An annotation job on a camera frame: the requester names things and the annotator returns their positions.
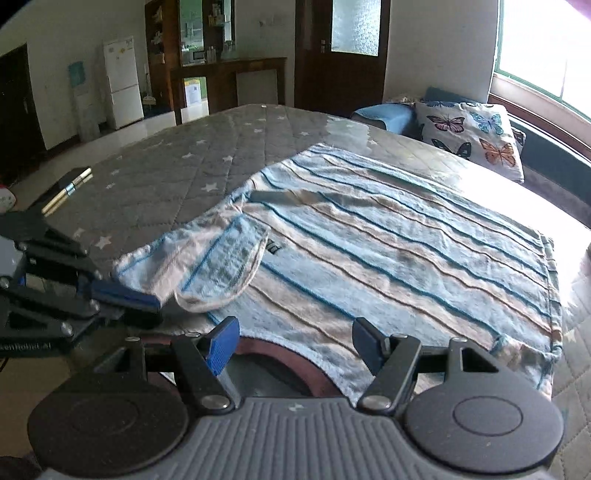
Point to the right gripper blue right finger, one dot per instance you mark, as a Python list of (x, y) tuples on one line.
[(373, 347)]

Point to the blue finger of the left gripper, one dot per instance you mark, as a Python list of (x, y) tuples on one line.
[(106, 294)]

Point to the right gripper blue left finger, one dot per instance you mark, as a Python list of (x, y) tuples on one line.
[(219, 345)]

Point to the striped blue beige garment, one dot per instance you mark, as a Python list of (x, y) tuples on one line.
[(307, 245)]

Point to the quilted star table cover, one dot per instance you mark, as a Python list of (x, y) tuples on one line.
[(163, 182)]

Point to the water dispenser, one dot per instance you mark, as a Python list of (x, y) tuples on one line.
[(83, 103)]

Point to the white refrigerator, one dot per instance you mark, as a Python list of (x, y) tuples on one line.
[(123, 100)]

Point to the butterfly print pillow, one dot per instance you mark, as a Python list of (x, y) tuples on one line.
[(479, 133)]

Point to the blue sofa bench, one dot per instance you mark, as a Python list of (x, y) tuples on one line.
[(552, 169)]

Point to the dark wooden cabinet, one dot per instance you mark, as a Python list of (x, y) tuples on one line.
[(188, 40)]

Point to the dark wooden door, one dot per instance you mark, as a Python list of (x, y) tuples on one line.
[(341, 52)]

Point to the green framed window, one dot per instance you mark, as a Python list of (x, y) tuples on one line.
[(545, 45)]

